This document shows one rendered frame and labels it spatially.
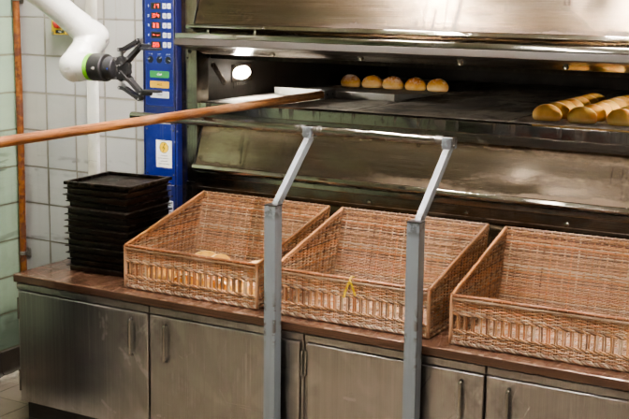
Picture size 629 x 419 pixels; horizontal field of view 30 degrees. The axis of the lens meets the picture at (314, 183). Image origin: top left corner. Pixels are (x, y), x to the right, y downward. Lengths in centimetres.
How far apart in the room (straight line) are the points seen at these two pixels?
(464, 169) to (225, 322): 93
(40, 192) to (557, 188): 221
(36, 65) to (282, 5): 119
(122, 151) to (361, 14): 119
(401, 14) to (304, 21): 37
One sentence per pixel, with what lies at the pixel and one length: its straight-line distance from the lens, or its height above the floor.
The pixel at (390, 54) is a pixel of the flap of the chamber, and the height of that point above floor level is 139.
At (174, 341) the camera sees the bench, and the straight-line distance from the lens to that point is 396.
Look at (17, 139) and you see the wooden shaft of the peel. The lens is 328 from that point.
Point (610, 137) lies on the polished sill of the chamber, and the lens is 374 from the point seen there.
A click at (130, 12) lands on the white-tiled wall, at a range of 459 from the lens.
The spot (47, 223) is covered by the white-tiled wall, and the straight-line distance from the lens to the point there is 497.
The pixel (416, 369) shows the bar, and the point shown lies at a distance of 345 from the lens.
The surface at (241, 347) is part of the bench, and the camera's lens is 381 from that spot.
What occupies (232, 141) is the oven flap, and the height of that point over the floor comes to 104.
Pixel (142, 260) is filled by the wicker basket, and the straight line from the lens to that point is 404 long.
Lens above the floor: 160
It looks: 9 degrees down
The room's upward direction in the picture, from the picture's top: 1 degrees clockwise
